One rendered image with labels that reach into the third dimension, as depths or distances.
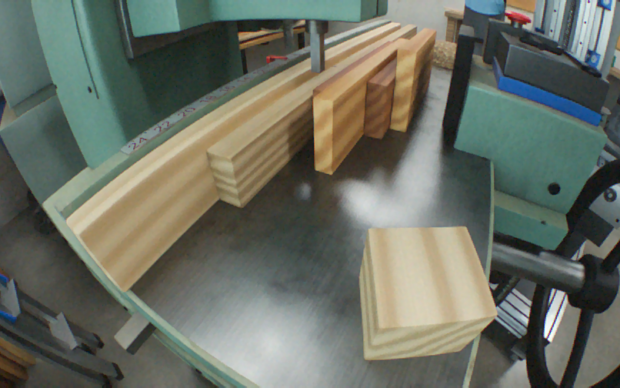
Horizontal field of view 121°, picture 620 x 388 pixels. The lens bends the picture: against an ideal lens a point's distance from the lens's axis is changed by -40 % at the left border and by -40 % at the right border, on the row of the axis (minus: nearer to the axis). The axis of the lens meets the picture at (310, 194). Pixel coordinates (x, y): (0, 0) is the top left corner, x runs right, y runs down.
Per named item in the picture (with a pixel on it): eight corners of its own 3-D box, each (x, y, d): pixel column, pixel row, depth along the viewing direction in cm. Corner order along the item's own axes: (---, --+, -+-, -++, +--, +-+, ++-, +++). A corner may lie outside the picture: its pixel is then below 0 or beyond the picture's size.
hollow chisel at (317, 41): (320, 73, 23) (319, 15, 20) (311, 71, 24) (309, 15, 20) (325, 70, 24) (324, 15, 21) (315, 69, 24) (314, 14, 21)
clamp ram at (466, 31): (513, 149, 23) (542, 58, 17) (441, 126, 25) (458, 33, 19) (506, 113, 28) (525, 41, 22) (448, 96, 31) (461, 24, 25)
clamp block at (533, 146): (567, 219, 20) (611, 139, 14) (444, 177, 25) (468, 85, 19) (545, 146, 30) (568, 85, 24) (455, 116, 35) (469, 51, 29)
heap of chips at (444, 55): (481, 77, 40) (485, 56, 38) (402, 58, 45) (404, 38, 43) (480, 65, 46) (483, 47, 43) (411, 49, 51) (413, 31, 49)
